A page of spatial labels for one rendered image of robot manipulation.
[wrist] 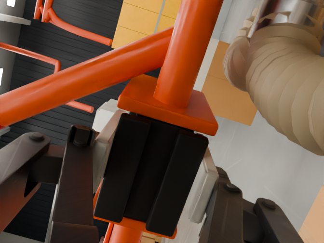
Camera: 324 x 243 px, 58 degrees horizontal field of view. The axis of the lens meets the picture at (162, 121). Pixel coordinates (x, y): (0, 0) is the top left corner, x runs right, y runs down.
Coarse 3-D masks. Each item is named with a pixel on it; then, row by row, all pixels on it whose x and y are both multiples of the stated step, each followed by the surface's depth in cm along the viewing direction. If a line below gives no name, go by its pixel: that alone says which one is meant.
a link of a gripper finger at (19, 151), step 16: (16, 144) 12; (32, 144) 12; (48, 144) 13; (0, 160) 10; (16, 160) 11; (32, 160) 12; (0, 176) 10; (16, 176) 10; (0, 192) 9; (16, 192) 11; (32, 192) 13; (0, 208) 10; (16, 208) 11; (0, 224) 10
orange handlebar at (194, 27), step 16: (192, 0) 15; (208, 0) 15; (176, 16) 20; (192, 16) 16; (208, 16) 16; (176, 32) 16; (192, 32) 16; (208, 32) 16; (176, 48) 16; (192, 48) 16; (176, 64) 16; (192, 64) 16; (160, 80) 17; (176, 80) 17; (192, 80) 17; (160, 96) 17; (176, 96) 17; (112, 224) 25; (112, 240) 21; (128, 240) 20
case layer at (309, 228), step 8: (320, 192) 106; (320, 200) 105; (312, 208) 108; (320, 208) 104; (312, 216) 107; (320, 216) 103; (304, 224) 110; (312, 224) 105; (320, 224) 101; (304, 232) 108; (312, 232) 104; (320, 232) 100; (304, 240) 107; (312, 240) 103; (320, 240) 99
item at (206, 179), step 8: (208, 152) 18; (208, 160) 16; (200, 168) 16; (208, 168) 15; (200, 176) 16; (208, 176) 15; (216, 176) 15; (192, 184) 17; (200, 184) 15; (208, 184) 15; (192, 192) 16; (200, 192) 15; (208, 192) 15; (192, 200) 16; (200, 200) 15; (208, 200) 15; (192, 208) 15; (200, 208) 15; (192, 216) 15; (200, 216) 15
